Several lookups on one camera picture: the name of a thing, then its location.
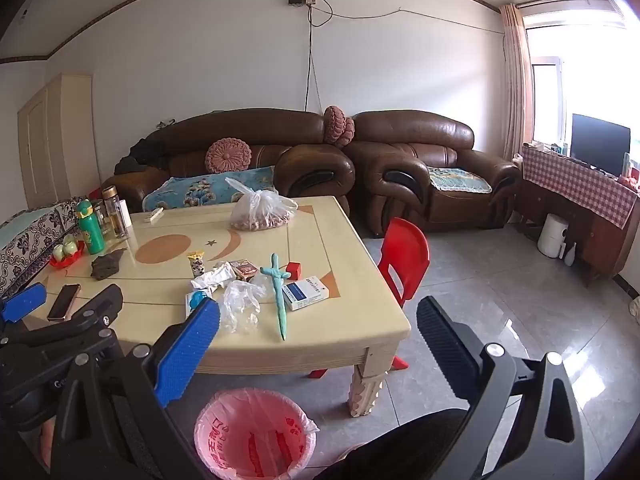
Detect green toy sword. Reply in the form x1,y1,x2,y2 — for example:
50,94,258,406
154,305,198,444
260,253,291,341

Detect brown wooden cabinet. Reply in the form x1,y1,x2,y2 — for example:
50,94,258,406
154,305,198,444
515,175,640,289

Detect dark crumpled lump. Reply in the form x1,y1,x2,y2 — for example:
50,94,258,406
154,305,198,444
90,247,129,281

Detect smartphone with pink case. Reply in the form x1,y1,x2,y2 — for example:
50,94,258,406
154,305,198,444
47,283,82,322

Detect red plastic chair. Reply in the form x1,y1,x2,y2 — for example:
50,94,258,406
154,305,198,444
307,217,431,379

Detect brown leather armchair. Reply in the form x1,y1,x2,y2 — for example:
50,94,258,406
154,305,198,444
345,110,521,239

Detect green drinking bottle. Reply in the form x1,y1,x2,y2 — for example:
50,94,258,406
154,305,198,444
76,199,106,255

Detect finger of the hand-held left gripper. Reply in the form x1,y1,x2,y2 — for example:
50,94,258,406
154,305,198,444
0,285,124,387
0,282,49,343

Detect dark clothes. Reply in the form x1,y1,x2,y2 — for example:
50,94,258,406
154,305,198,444
114,137,174,176

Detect black wall cable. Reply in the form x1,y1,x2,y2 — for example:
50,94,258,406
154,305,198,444
299,0,505,112

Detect black television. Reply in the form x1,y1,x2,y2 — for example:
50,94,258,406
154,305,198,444
571,113,632,177

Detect bin with pink bag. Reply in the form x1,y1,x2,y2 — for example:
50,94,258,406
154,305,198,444
194,388,319,480

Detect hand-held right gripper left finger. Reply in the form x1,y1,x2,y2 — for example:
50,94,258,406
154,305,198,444
50,299,221,480

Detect cream wardrobe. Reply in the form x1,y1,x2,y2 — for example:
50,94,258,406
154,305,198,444
17,73,101,210

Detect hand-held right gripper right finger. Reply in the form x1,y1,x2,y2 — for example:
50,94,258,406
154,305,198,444
416,296,586,480

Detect blue floral blanket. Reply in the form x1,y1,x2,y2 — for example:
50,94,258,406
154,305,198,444
142,165,276,213

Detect red tray with green toys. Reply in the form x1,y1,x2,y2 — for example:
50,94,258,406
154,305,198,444
50,240,86,270

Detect glass tea bottle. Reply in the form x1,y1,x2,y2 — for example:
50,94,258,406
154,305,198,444
101,185,130,239

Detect light blue snack packet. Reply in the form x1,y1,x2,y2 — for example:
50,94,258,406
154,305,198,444
185,288,213,317

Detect person's right leg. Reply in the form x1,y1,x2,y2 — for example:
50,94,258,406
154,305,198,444
312,407,472,480

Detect pink curtain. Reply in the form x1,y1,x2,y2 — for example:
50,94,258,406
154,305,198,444
500,4,535,162

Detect window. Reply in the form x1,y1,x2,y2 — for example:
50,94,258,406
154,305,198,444
522,5,640,147

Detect crumpled white tissue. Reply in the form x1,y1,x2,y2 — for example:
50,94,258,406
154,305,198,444
190,262,236,292

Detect black and white patterned cover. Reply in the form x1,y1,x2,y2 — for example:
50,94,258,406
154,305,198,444
0,196,84,302

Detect blue lace seat cover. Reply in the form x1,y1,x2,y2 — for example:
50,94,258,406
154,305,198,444
426,166,493,194

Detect blue and white box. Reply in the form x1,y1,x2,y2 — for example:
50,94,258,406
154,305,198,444
281,276,331,312

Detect crumpled clear plastic bag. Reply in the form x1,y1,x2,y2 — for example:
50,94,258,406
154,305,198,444
216,280,269,336

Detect clear bag of peanuts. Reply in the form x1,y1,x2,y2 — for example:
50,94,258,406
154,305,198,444
225,176,299,233

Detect red checked tablecloth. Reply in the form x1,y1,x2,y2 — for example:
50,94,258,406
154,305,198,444
521,144,639,230

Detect brown leather sofa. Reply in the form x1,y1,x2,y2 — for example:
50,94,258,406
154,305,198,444
100,109,356,212

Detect beige wooden coffee table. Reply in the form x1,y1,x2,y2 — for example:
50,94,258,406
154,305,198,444
47,195,412,418

